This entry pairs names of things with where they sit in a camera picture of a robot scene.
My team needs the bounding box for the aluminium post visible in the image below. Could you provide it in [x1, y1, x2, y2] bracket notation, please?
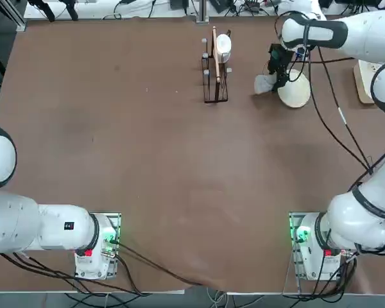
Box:
[196, 0, 210, 24]

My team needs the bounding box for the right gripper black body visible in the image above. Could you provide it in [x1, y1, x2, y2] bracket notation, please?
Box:
[268, 44, 292, 75]

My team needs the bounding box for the black electronic device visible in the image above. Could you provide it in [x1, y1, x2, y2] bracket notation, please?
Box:
[210, 0, 235, 13]

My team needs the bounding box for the white round plate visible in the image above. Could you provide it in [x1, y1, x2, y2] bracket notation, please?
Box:
[277, 69, 311, 109]

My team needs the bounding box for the light wooden rod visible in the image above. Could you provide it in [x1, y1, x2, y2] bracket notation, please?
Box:
[211, 26, 222, 83]

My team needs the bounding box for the black cable across table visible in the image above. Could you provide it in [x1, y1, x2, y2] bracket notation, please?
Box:
[110, 239, 227, 289]

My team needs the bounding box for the white mug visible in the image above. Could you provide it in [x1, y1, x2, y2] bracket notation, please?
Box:
[212, 33, 234, 64]

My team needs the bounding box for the white box with wooden base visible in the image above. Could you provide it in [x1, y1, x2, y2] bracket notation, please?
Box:
[352, 59, 378, 104]

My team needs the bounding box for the black wire dish rack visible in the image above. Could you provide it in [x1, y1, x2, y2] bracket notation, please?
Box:
[199, 30, 234, 104]

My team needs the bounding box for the transparent sauce bottle blue cap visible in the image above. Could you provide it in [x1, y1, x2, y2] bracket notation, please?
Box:
[254, 73, 278, 96]

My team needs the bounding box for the black cable under arm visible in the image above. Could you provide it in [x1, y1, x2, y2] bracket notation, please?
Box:
[0, 252, 151, 296]

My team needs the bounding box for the aluminium profile rail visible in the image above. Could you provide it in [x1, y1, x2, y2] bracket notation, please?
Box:
[0, 0, 27, 32]

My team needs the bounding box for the black cable with white label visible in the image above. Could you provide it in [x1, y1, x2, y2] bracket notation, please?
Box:
[274, 11, 385, 193]

